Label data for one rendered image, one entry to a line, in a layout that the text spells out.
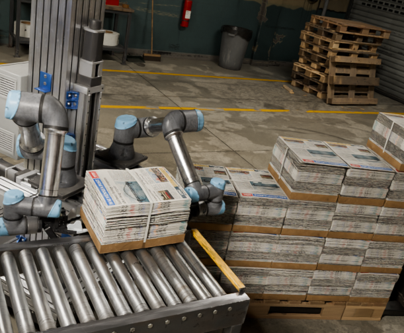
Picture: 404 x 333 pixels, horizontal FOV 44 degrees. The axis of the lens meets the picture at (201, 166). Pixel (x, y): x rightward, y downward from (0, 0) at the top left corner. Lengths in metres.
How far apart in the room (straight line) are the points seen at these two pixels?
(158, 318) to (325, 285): 1.61
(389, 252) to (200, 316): 1.65
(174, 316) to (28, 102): 0.98
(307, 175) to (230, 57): 7.03
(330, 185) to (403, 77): 7.83
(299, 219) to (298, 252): 0.22
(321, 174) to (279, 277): 0.68
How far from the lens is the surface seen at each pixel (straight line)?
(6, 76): 2.74
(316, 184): 2.76
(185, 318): 1.84
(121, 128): 2.76
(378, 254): 3.21
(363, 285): 3.33
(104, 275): 1.94
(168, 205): 2.02
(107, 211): 1.92
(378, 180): 2.93
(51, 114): 2.02
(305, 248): 2.96
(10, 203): 2.05
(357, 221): 3.01
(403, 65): 10.54
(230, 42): 9.54
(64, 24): 2.50
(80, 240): 2.11
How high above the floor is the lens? 1.97
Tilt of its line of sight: 23 degrees down
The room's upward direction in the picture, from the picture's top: 12 degrees clockwise
